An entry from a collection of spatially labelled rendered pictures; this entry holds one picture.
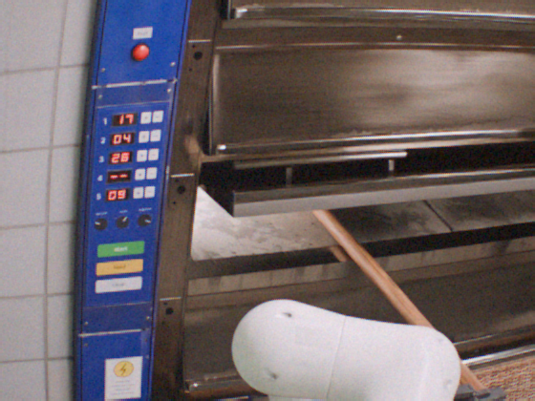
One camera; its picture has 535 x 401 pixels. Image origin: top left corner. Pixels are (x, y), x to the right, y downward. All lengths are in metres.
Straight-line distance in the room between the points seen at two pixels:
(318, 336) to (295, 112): 0.83
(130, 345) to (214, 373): 0.21
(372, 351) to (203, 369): 1.03
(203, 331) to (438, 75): 0.67
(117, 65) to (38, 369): 0.65
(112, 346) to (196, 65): 0.56
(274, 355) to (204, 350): 0.99
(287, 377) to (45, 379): 0.99
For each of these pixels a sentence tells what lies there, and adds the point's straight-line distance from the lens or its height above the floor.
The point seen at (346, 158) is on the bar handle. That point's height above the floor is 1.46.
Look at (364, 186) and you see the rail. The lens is 2.22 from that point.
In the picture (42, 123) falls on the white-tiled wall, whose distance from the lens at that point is 2.10.
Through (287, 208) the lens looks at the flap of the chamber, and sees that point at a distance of 2.16.
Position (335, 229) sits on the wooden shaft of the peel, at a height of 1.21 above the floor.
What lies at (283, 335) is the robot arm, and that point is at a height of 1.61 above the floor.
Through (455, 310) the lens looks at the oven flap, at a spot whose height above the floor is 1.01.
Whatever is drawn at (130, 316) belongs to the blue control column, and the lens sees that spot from 2.32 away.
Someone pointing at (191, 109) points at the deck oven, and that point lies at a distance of 2.18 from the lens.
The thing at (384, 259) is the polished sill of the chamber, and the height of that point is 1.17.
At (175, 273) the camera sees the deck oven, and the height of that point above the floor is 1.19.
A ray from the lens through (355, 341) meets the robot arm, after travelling 1.49.
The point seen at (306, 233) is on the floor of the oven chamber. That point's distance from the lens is 2.55.
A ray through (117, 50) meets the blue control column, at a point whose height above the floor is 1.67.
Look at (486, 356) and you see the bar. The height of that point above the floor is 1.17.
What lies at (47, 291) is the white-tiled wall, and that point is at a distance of 2.28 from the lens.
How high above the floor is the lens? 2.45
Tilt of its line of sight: 29 degrees down
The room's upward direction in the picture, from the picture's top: 8 degrees clockwise
